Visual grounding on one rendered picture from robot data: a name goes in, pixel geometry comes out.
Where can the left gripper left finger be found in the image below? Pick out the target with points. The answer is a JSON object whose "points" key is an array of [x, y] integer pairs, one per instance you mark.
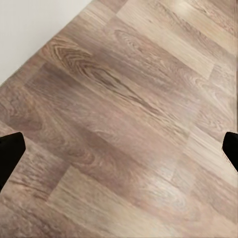
{"points": [[12, 148]]}

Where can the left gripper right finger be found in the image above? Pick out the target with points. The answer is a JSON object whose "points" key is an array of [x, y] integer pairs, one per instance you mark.
{"points": [[230, 148]]}

